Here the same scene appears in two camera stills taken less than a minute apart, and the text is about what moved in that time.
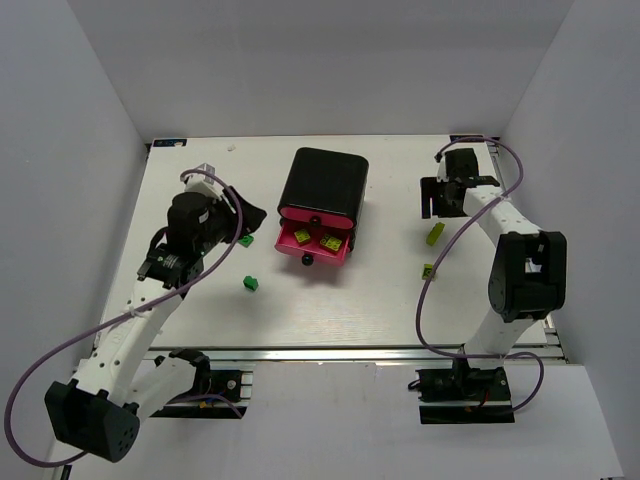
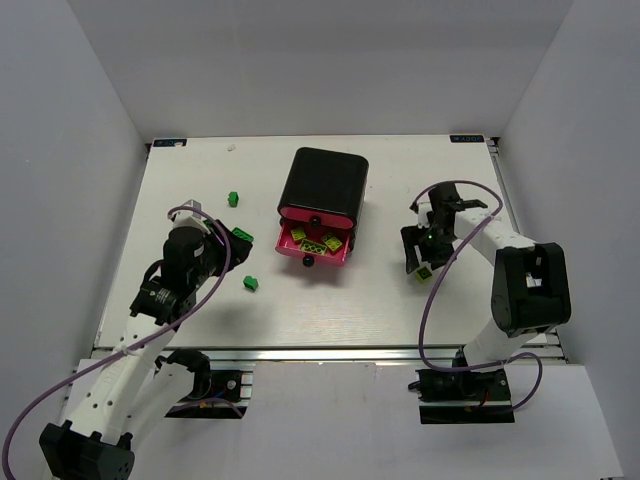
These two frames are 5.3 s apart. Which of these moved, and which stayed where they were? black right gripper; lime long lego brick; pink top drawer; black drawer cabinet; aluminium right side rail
Moved: black right gripper
Stayed: black drawer cabinet; lime long lego brick; pink top drawer; aluminium right side rail
